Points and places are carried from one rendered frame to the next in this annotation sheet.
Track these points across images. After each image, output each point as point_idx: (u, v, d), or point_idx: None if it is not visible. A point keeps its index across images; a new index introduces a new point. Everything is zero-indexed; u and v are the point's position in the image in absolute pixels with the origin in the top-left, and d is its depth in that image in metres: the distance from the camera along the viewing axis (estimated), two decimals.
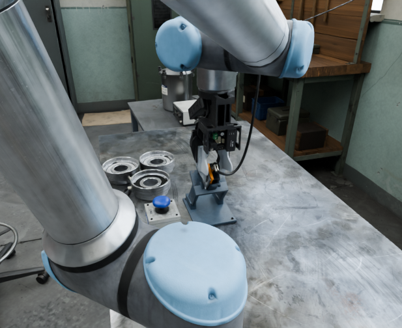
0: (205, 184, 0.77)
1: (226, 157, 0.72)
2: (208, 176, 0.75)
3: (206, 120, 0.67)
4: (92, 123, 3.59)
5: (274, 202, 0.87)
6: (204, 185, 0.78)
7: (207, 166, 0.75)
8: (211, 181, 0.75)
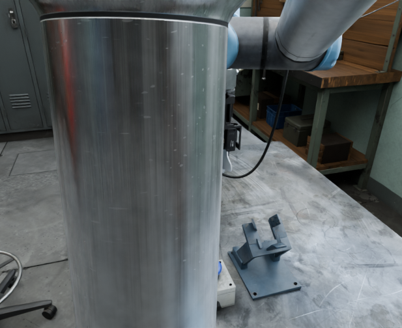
0: None
1: (225, 157, 0.72)
2: None
3: None
4: None
5: (340, 256, 0.71)
6: None
7: None
8: None
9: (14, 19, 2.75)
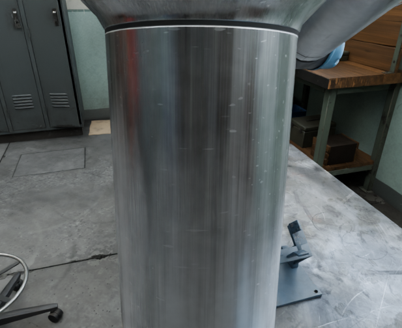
0: None
1: None
2: None
3: None
4: (100, 132, 3.42)
5: (359, 262, 0.69)
6: None
7: None
8: None
9: (17, 19, 2.73)
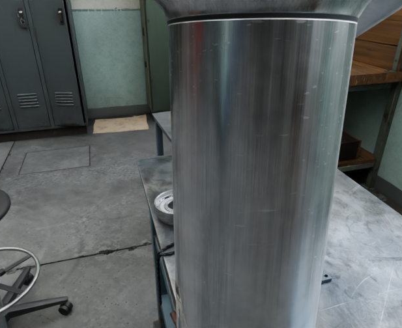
0: None
1: None
2: None
3: None
4: (103, 131, 3.45)
5: (367, 250, 0.73)
6: None
7: None
8: None
9: (23, 19, 2.77)
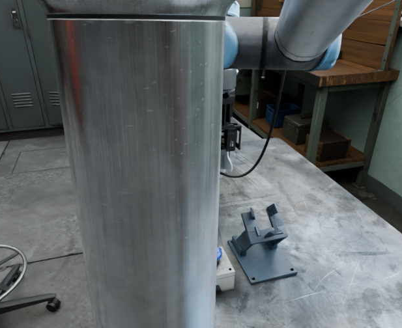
0: None
1: (226, 157, 0.72)
2: None
3: None
4: None
5: (335, 245, 0.74)
6: None
7: None
8: None
9: (16, 19, 2.78)
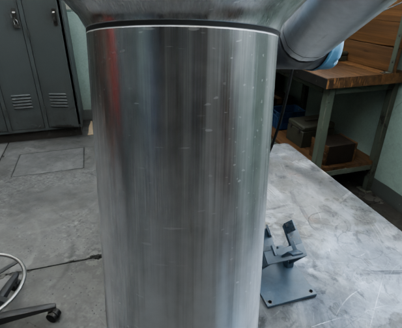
0: None
1: None
2: None
3: None
4: None
5: (355, 262, 0.70)
6: None
7: None
8: None
9: (15, 19, 2.73)
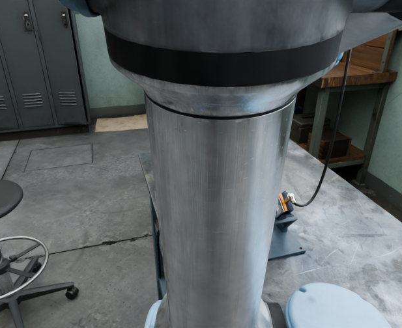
0: (275, 214, 0.75)
1: None
2: (281, 207, 0.72)
3: None
4: (105, 129, 3.56)
5: (338, 228, 0.84)
6: None
7: (279, 196, 0.72)
8: (284, 212, 0.72)
9: (28, 22, 2.88)
